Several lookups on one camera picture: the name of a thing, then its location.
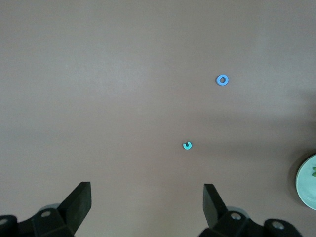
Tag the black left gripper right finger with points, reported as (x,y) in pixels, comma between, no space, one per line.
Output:
(212,209)

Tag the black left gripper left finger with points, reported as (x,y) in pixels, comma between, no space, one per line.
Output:
(79,207)

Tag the green foam letter n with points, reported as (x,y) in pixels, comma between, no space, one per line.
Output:
(314,172)

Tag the teal foam letter c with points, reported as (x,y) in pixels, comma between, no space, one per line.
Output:
(186,148)

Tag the pale green round plate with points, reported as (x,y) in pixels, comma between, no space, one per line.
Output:
(306,192)

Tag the blue foam letter o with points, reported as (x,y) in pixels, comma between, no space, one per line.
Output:
(218,80)

